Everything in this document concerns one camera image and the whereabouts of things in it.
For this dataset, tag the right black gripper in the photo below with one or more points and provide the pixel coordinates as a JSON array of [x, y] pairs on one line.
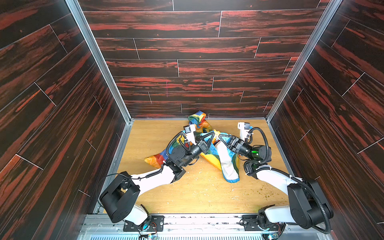
[[233, 143]]

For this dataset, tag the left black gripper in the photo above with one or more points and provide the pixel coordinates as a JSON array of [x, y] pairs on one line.
[[201, 144]]

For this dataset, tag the rainbow striped hooded jacket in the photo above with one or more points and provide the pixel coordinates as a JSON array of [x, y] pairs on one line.
[[218, 154]]

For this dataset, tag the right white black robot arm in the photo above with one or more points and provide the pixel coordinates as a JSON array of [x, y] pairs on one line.
[[308, 206]]

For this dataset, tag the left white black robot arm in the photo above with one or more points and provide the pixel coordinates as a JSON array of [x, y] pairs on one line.
[[120, 196]]

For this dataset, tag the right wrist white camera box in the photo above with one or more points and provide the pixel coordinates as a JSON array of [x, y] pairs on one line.
[[244, 130]]

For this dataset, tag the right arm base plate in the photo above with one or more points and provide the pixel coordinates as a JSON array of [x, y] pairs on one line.
[[256, 223]]

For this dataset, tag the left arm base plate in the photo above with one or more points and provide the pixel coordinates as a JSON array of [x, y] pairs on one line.
[[153, 223]]

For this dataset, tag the aluminium front rail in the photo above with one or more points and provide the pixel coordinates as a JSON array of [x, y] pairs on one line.
[[195, 227]]

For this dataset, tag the right aluminium corner post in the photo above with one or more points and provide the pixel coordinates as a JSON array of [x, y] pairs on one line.
[[319, 29]]

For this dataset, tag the aluminium corner post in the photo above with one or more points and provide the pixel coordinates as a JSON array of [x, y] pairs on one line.
[[319, 29], [91, 42]]

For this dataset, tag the left aluminium corner post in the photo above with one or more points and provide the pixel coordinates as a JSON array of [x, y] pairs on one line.
[[91, 42]]

